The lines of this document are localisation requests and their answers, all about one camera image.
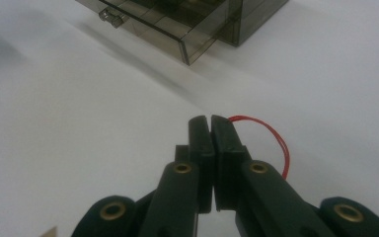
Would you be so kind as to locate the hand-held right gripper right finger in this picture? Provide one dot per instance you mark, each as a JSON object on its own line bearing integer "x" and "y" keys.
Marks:
{"x": 225, "y": 144}

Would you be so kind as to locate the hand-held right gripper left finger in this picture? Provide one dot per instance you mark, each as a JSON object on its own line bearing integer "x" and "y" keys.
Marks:
{"x": 204, "y": 138}

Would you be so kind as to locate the thin red elastic band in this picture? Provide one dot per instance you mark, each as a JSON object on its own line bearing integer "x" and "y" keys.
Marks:
{"x": 288, "y": 157}

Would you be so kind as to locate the smoky transparent drawer cabinet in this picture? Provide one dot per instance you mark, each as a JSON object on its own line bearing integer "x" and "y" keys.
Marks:
{"x": 260, "y": 19}

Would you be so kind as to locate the white table board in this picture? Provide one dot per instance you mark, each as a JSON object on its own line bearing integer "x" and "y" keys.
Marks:
{"x": 79, "y": 131}

